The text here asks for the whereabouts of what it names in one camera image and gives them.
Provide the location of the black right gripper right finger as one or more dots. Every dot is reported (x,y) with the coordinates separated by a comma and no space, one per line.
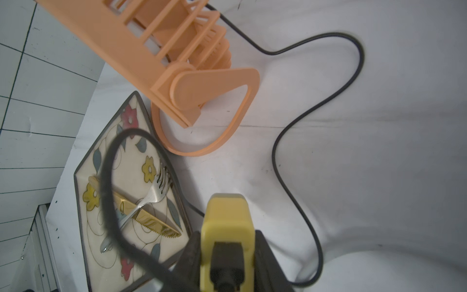
(268,275)

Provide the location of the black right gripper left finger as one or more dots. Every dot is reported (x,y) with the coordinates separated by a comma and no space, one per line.
(187,269)

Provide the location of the yellow usb adapter plug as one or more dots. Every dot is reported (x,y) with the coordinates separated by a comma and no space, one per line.
(227,220)

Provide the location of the orange small desk fan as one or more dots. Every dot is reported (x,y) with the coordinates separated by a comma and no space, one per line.
(174,52)

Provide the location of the floral square plate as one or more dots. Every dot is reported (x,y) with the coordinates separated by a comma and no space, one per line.
(143,187)

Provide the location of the silver fork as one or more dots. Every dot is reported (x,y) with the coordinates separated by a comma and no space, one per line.
(156,194)

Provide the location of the aluminium mounting rail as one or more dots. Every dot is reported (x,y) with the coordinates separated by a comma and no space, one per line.
(39,254)

